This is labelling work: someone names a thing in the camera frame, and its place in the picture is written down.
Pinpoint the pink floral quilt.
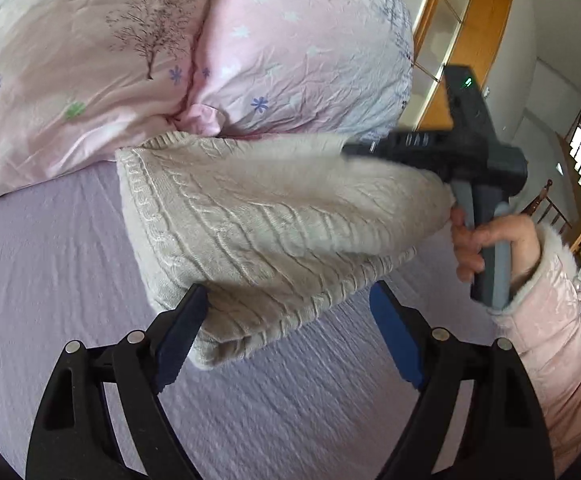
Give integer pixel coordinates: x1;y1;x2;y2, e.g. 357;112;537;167
0;0;221;208

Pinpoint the person's right forearm pink sleeve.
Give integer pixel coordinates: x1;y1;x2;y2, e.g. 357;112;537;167
487;222;581;477

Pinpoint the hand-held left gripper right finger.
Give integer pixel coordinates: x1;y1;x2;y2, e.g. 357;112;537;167
369;280;555;480

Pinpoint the wooden wardrobe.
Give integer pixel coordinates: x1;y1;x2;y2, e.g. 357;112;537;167
340;0;515;131

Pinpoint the lavender bed sheet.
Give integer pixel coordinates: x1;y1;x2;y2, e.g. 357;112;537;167
0;132;503;480

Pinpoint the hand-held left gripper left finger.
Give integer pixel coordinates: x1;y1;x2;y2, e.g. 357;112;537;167
25;283;208;480

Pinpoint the wooden chair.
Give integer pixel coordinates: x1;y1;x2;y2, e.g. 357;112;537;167
533;179;573;233

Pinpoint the beige cable-knit sweater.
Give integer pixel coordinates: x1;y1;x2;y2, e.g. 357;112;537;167
114;131;458;372

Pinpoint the person's right hand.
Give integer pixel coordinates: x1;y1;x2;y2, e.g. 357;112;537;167
449;207;543;286

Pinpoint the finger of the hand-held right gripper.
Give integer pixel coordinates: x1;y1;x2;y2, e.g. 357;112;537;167
341;132;406;161

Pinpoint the pink floral pillow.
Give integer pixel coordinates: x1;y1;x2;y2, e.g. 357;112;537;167
179;0;416;142

